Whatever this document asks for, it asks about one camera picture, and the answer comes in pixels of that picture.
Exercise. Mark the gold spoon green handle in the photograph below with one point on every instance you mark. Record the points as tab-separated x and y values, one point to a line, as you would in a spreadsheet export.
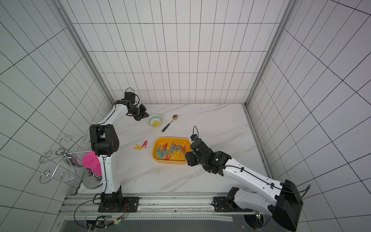
175	117

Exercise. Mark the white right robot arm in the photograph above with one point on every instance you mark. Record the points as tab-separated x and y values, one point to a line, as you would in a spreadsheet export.
281	201

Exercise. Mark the blue yellow patterned bowl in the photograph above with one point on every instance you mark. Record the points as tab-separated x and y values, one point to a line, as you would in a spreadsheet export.
155	120

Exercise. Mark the metal wire cup rack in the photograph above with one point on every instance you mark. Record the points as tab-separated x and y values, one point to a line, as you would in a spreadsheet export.
63	155

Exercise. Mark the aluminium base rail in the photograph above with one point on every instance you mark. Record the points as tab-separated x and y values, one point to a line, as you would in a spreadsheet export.
205	206

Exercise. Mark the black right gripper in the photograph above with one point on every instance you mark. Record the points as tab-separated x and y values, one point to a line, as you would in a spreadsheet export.
192	158

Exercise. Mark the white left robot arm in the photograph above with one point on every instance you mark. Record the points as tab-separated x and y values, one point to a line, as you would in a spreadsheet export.
105	142

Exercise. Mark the pink cup on rack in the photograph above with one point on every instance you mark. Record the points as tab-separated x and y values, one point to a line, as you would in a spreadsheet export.
91	161

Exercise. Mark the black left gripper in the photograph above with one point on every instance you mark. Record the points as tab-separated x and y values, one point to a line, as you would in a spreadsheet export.
144	113

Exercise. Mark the teal clothespin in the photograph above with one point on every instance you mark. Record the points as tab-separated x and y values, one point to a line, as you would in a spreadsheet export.
159	153

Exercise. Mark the yellow plastic storage box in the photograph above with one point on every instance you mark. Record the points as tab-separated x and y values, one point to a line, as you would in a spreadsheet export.
170	145

